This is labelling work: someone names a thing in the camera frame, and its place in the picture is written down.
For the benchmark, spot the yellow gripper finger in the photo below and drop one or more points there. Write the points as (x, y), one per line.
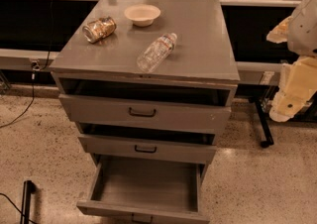
(297, 84)
(279, 33)

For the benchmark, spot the clear plastic water bottle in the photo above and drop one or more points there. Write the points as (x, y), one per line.
(156, 52)

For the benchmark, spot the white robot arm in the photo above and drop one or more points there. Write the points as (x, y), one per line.
(302, 30)

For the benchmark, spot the grey middle drawer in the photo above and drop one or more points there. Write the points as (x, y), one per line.
(147, 149)

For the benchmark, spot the grey drawer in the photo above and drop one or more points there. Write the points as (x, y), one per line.
(147, 149)
(145, 114)
(145, 191)

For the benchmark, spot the grey drawer cabinet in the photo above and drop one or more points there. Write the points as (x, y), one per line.
(200, 70)

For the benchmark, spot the grey bottom drawer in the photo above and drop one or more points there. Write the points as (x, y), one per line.
(145, 191)

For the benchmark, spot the grey top drawer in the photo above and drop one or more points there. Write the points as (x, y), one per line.
(145, 114)

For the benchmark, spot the black stand leg right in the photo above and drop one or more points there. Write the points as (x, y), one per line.
(268, 141)

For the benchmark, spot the black stand leg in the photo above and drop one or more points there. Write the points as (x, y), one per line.
(28, 190)
(268, 141)

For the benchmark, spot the white paper bowl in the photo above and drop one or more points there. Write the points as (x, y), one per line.
(142, 15)

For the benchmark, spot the black stand leg left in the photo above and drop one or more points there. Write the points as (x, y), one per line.
(28, 190)

